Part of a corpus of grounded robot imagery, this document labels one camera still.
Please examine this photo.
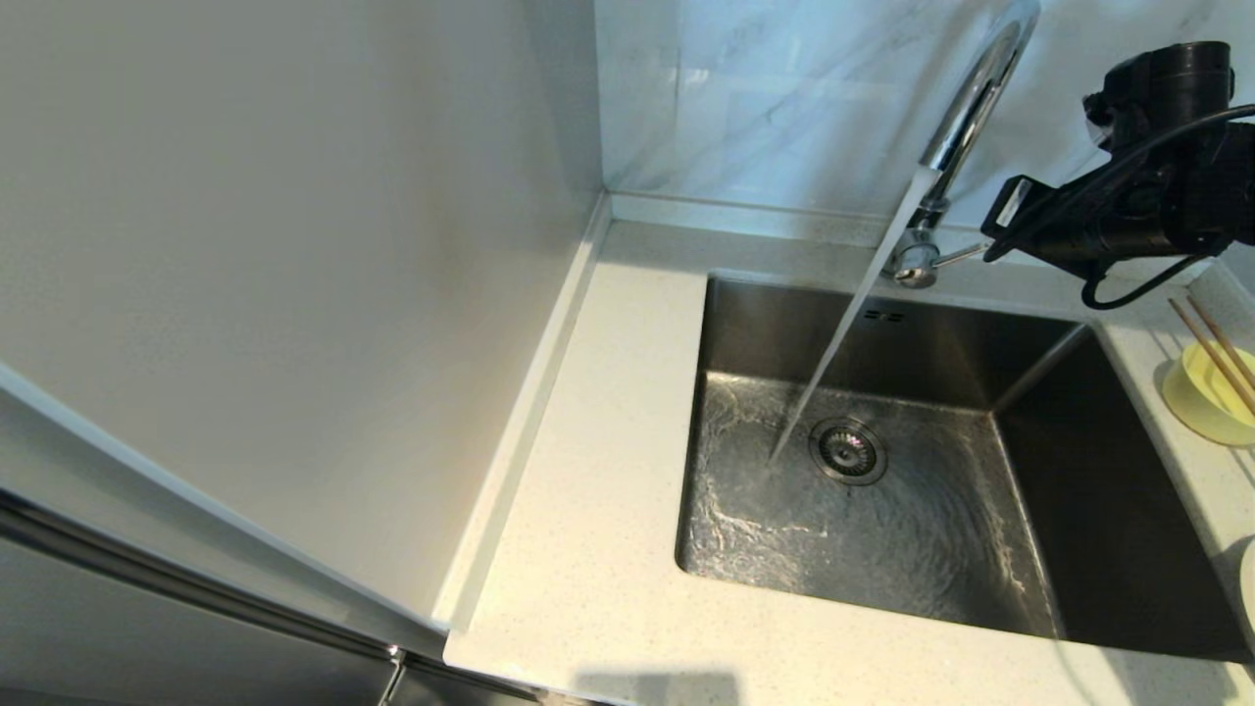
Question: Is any chrome gooseneck faucet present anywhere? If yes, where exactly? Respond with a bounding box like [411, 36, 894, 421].
[879, 0, 1042, 290]

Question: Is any wooden chopstick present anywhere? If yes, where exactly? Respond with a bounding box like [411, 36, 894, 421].
[1168, 299, 1255, 418]
[1186, 294, 1255, 388]

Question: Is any yellow plastic bowl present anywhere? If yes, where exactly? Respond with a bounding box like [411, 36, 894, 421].
[1163, 341, 1255, 447]

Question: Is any white ceramic plate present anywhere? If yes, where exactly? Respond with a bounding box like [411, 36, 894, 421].
[1239, 537, 1255, 653]

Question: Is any stainless steel sink basin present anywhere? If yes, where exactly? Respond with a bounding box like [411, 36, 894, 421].
[675, 275, 1251, 660]

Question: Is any round metal drain strainer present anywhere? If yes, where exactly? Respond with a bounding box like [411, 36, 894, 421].
[809, 419, 888, 486]

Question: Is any tall cabinet with grey door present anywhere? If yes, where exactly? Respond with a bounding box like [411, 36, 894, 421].
[0, 0, 609, 706]

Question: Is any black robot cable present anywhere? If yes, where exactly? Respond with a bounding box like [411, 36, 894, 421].
[983, 103, 1255, 311]

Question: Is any chrome door handle bar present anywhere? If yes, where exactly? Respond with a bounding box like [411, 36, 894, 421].
[0, 490, 545, 706]

